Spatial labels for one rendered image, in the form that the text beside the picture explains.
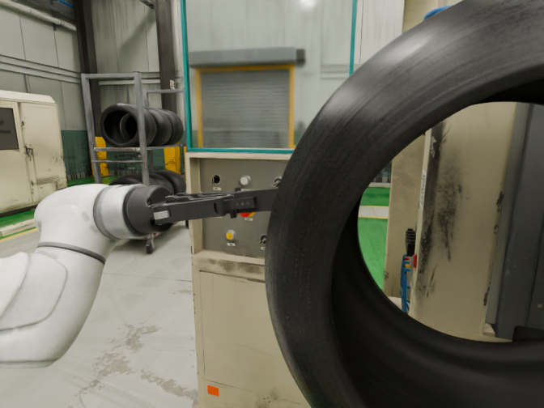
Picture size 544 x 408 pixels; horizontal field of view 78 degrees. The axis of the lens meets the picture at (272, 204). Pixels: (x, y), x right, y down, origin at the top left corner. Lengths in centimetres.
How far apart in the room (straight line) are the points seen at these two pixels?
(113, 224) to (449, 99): 47
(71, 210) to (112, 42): 1134
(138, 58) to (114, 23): 119
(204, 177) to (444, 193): 80
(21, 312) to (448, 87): 55
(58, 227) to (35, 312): 13
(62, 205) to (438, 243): 67
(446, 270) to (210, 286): 81
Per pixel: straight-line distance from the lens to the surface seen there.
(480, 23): 33
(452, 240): 72
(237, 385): 143
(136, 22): 1155
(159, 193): 55
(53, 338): 58
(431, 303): 77
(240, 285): 120
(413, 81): 31
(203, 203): 46
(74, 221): 60
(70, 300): 58
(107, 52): 1194
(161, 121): 424
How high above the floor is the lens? 133
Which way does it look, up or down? 12 degrees down
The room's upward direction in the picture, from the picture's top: straight up
